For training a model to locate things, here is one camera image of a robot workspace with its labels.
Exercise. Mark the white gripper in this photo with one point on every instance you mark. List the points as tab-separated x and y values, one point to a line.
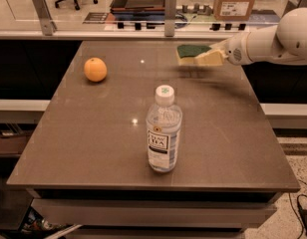
235	49

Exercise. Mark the middle metal glass bracket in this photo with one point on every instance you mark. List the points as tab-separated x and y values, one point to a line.
169	17

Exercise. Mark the orange fruit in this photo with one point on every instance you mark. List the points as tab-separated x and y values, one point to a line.
95	70

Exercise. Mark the brown cardboard box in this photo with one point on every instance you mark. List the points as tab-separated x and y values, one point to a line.
232	10

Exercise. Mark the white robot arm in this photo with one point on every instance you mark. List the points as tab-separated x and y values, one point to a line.
282	44

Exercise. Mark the green and yellow sponge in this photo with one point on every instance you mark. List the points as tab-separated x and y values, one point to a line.
186	53

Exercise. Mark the clear tea bottle white cap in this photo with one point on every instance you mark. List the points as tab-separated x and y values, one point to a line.
164	120

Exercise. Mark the left metal glass bracket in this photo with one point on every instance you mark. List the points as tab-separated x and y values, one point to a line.
47	24

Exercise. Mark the black power adapter with cable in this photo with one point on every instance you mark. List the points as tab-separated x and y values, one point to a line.
300	212

